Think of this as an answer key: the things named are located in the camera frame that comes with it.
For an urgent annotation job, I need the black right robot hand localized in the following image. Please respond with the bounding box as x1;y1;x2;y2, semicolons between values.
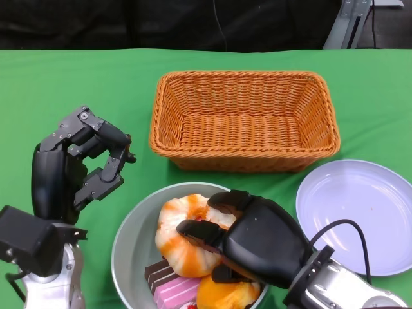
175;189;315;290

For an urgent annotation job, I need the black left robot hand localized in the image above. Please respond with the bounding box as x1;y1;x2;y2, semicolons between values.
31;105;138;226

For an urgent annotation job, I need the orange ring doughnut bread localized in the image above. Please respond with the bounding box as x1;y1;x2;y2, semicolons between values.
196;274;261;309

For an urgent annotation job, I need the white orange striped bun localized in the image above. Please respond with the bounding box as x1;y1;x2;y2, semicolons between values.
154;193;239;278

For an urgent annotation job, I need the grey-green round bowl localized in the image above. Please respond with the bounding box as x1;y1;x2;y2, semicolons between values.
111;182;270;309

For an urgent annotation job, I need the white round plate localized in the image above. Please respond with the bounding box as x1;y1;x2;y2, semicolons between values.
295;159;412;277

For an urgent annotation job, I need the brown pink layered cake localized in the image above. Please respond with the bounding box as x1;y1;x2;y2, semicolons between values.
144;259;202;309

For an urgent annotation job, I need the orange wicker basket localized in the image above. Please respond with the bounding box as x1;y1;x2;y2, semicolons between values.
148;70;341;173

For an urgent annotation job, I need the green tablecloth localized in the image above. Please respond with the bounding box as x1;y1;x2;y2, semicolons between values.
0;48;412;309

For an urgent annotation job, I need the black backdrop cloth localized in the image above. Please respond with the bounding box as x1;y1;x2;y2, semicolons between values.
0;0;342;52

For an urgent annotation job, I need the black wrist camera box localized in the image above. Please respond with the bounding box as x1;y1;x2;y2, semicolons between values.
0;205;62;278

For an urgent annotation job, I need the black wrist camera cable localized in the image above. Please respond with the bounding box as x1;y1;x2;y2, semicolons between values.
308;218;375;286

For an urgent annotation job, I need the grey metal stand frame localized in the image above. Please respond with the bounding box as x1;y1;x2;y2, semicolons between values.
323;0;406;50

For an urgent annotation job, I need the thin black cable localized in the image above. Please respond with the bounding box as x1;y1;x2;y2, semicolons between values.
370;0;378;48

